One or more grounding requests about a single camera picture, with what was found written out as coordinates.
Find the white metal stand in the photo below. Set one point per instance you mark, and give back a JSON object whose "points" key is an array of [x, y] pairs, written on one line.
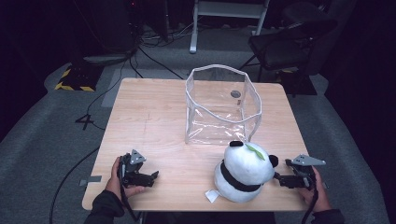
{"points": [[194, 34]]}

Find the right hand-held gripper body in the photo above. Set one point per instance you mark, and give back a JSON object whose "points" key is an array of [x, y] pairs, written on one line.
{"points": [[306, 169]]}

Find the panda plush toy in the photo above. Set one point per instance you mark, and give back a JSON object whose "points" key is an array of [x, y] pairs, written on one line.
{"points": [[246, 168]]}

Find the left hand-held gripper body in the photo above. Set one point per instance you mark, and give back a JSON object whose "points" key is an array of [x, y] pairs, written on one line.
{"points": [[129, 168]]}

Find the black chair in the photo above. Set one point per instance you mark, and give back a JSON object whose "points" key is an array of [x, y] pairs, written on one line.
{"points": [[280, 46]]}

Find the clear plastic bag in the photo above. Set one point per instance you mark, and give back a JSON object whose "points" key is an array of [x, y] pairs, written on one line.
{"points": [[218, 124]]}

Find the person's left hand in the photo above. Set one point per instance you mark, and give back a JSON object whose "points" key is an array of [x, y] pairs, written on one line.
{"points": [[113, 183]]}

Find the yellow black striped mat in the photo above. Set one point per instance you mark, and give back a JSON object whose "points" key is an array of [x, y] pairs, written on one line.
{"points": [[79, 77]]}

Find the black tape floor mark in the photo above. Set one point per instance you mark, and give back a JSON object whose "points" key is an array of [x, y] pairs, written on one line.
{"points": [[84, 121]]}

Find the person's right hand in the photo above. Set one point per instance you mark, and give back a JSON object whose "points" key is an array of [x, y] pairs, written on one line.
{"points": [[319, 193]]}

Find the grey tape strip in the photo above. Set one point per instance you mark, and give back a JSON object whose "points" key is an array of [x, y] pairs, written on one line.
{"points": [[91, 180]]}

